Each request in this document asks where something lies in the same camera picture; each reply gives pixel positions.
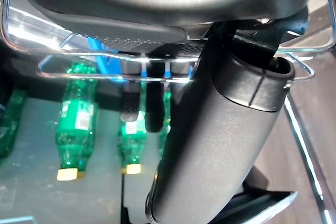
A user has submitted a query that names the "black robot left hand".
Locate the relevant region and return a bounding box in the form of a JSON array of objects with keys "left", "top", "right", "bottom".
[{"left": 14, "top": 0, "right": 322, "bottom": 224}]

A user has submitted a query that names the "chrome wire basket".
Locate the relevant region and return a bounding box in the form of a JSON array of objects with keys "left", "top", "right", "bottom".
[{"left": 0, "top": 0, "right": 336, "bottom": 224}]

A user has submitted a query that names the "green plastic drink bottle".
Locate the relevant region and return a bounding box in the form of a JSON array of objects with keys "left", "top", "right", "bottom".
[
  {"left": 117, "top": 81, "right": 148, "bottom": 175},
  {"left": 157, "top": 90, "right": 172, "bottom": 157},
  {"left": 77, "top": 153, "right": 92, "bottom": 179},
  {"left": 54, "top": 62, "right": 98, "bottom": 182},
  {"left": 0, "top": 89, "right": 28, "bottom": 159}
]

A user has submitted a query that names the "black flat panel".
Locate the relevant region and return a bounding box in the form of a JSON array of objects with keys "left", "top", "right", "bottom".
[{"left": 217, "top": 166, "right": 299, "bottom": 224}]

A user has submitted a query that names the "blue cable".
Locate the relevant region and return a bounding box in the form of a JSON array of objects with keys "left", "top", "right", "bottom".
[{"left": 87, "top": 37, "right": 122, "bottom": 76}]

